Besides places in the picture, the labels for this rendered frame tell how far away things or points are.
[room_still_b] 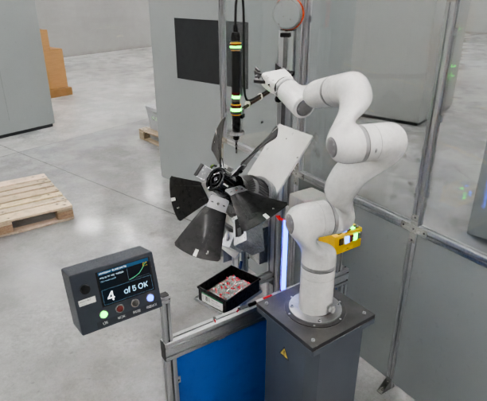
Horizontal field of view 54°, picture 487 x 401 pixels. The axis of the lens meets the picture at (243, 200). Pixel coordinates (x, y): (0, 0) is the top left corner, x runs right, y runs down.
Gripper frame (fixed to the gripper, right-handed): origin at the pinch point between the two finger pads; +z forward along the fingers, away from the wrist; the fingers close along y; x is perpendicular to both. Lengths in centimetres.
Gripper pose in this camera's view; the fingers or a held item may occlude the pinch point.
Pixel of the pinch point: (266, 69)
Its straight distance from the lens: 190.3
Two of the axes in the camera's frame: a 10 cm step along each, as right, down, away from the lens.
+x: -0.2, -7.6, -6.5
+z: -3.7, -6.0, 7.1
